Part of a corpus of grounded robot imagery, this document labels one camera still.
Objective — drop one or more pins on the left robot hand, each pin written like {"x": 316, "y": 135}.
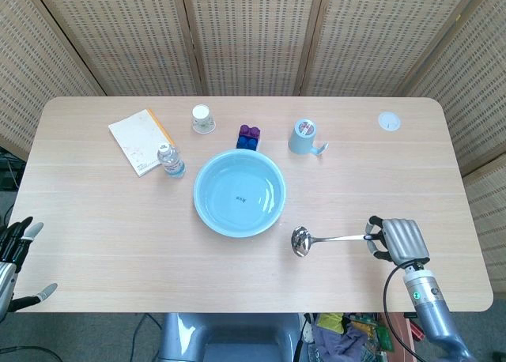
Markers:
{"x": 13, "y": 255}

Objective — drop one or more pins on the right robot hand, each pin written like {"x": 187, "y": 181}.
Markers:
{"x": 403, "y": 239}

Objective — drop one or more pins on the metal ladle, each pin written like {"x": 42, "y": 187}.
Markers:
{"x": 302, "y": 241}

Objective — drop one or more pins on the clear water bottle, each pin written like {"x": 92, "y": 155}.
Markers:
{"x": 171, "y": 162}

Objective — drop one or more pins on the light blue bowl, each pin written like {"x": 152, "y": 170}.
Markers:
{"x": 221, "y": 204}

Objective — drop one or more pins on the colourful clutter pile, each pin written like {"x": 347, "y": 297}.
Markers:
{"x": 348, "y": 334}

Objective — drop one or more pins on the white notepad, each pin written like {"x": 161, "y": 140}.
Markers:
{"x": 138, "y": 140}

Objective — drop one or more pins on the blue toy building block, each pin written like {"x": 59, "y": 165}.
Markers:
{"x": 248, "y": 143}

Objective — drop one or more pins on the purple toy building block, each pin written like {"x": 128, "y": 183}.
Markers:
{"x": 250, "y": 133}

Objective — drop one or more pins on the grey robot torso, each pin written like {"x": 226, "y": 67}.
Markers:
{"x": 233, "y": 336}

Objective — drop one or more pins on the white paper cup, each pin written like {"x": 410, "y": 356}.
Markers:
{"x": 203, "y": 120}

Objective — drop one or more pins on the woven folding screen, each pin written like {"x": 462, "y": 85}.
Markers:
{"x": 253, "y": 38}

